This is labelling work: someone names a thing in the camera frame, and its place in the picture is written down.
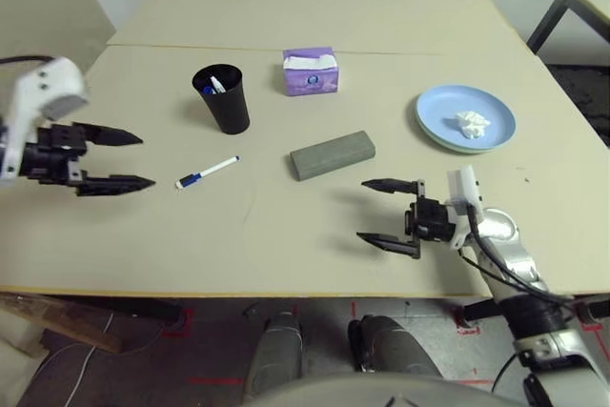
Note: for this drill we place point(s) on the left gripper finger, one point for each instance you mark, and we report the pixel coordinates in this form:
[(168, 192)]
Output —
[(107, 136), (119, 184)]

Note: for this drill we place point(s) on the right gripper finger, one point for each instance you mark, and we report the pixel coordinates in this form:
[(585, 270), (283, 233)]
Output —
[(388, 242), (393, 186)]

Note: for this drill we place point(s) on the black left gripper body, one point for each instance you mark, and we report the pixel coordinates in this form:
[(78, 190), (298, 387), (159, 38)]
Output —
[(52, 159)]

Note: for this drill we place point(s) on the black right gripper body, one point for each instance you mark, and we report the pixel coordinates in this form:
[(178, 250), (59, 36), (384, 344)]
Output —
[(433, 221)]

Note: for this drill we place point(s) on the grey glasses case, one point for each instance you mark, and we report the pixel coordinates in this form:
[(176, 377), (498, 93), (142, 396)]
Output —
[(333, 156)]

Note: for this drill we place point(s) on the blue plate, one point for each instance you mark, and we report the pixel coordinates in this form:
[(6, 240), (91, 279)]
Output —
[(433, 111)]

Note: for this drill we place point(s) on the white tissue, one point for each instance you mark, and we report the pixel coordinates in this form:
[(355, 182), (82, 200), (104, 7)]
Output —
[(469, 125)]

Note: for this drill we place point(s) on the white marker with black cap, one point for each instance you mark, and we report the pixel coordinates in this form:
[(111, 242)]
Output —
[(217, 85)]

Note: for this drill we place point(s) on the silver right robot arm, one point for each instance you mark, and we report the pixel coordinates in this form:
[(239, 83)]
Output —
[(505, 235)]

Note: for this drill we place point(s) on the black table foot bar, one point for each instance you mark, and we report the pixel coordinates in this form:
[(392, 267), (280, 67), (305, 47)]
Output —
[(481, 311), (143, 309)]

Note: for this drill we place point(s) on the grey right robot leg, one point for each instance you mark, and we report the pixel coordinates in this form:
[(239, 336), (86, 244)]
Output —
[(395, 345)]

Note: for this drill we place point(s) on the grey robot leg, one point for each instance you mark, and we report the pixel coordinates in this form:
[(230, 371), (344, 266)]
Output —
[(395, 345), (276, 354)]

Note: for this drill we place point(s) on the black plastic cup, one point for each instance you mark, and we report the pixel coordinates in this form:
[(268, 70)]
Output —
[(231, 114)]

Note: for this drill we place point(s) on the purple tissue box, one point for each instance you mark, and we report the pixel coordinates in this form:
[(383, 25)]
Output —
[(312, 83)]

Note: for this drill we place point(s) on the wooden plank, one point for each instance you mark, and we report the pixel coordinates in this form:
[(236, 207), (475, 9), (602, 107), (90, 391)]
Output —
[(57, 321)]

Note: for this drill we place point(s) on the grey robot torso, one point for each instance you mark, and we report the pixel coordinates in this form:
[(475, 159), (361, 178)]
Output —
[(381, 392)]

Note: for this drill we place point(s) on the grey left robot leg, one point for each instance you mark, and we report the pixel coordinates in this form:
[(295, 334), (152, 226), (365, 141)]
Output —
[(276, 354)]

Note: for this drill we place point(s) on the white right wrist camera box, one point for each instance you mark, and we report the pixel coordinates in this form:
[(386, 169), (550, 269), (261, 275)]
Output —
[(464, 188)]

